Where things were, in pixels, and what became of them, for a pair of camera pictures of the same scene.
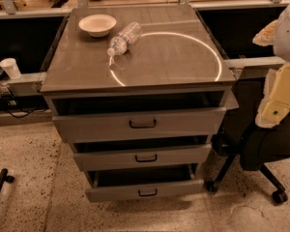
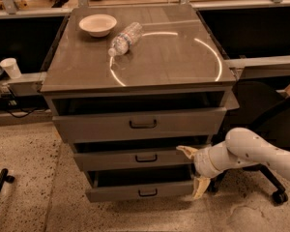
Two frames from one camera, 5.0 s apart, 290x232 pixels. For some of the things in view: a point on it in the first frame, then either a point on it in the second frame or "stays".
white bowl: [98, 25] stays
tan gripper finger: [266, 36] -> [209, 161]
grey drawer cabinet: [141, 94] stays
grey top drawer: [83, 128] stays
